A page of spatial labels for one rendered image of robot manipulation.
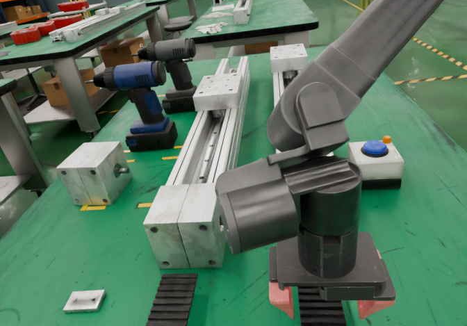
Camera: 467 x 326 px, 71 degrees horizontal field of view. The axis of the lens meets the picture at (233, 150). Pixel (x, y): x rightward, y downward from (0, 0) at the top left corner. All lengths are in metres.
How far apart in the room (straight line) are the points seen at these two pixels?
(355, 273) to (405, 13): 0.26
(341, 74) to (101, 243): 0.49
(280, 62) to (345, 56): 0.71
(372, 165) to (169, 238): 0.37
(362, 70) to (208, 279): 0.36
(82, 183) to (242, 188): 0.49
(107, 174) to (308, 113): 0.51
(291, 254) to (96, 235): 0.41
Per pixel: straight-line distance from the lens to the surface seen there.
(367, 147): 0.65
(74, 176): 0.72
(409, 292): 0.51
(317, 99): 0.28
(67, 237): 0.70
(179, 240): 0.50
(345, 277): 0.35
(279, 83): 0.95
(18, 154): 2.32
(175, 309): 0.46
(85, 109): 2.95
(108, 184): 0.71
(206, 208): 0.48
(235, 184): 0.28
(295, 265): 0.36
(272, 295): 0.37
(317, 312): 0.44
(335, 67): 0.32
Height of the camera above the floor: 1.18
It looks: 30 degrees down
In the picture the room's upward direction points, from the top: 9 degrees counter-clockwise
